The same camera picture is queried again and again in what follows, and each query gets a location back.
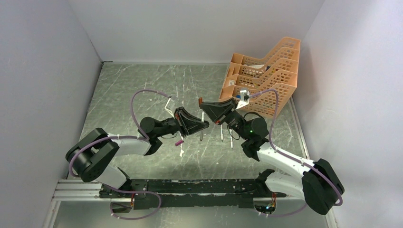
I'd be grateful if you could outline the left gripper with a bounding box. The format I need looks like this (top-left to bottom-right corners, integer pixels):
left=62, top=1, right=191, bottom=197
left=155, top=107, right=209, bottom=138

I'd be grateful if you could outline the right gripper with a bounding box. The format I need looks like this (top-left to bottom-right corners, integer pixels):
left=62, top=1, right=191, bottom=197
left=200, top=98, right=250, bottom=140

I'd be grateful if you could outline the magenta pen cap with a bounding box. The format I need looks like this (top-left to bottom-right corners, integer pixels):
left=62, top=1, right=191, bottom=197
left=175, top=140, right=184, bottom=146

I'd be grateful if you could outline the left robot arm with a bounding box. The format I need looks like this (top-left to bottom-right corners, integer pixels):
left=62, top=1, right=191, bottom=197
left=66, top=107, right=209, bottom=198

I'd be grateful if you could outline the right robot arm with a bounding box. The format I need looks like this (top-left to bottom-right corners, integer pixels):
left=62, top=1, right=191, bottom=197
left=198, top=98, right=345, bottom=215

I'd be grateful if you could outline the orange plastic file rack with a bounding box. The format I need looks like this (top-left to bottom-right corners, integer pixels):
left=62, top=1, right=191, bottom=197
left=218, top=37, right=301, bottom=117

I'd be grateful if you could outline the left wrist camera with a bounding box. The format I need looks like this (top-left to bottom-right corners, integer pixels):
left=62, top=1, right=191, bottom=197
left=164, top=96, right=177, bottom=115

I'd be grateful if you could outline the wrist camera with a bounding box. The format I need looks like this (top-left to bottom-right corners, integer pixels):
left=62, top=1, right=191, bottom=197
left=236, top=88, right=250, bottom=110
left=164, top=96, right=177, bottom=115

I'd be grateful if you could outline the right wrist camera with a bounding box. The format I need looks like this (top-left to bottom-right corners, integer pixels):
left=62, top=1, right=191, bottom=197
left=236, top=88, right=250, bottom=110

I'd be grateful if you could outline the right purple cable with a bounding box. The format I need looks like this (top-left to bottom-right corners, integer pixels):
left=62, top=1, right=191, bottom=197
left=249, top=89, right=344, bottom=219

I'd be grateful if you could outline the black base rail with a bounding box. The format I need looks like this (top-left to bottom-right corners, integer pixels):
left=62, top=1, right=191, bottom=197
left=99, top=179, right=286, bottom=209

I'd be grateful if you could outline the aluminium frame rail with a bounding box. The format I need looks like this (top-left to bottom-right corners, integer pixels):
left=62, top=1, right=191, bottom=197
left=52, top=179, right=130, bottom=202

